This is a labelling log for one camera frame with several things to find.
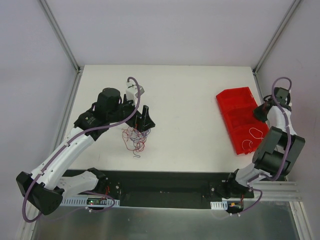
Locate left white cable duct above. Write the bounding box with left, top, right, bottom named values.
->
left=60, top=196, right=120, bottom=208

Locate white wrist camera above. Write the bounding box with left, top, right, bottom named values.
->
left=273, top=87, right=291, bottom=106
left=123, top=82, right=138, bottom=106

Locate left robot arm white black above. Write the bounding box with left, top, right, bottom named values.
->
left=16, top=85, right=156, bottom=215

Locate right white cable duct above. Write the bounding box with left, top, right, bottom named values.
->
left=210, top=201, right=228, bottom=211

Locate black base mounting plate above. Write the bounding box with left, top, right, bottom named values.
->
left=76, top=170, right=261, bottom=208

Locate red plastic compartment bin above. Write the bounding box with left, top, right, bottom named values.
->
left=216, top=86, right=269, bottom=155

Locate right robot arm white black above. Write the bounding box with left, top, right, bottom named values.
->
left=220, top=87, right=306, bottom=199

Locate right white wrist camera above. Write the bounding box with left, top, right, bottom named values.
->
left=273, top=87, right=291, bottom=106

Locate red wire bundle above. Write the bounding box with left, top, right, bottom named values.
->
left=121, top=127, right=151, bottom=153

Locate left aluminium frame post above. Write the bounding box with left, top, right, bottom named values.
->
left=37, top=0, right=81, bottom=73

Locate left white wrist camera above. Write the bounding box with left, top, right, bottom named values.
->
left=123, top=82, right=138, bottom=106

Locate white cable duct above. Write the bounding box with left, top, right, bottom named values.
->
left=210, top=201, right=228, bottom=211
left=60, top=196, right=120, bottom=208

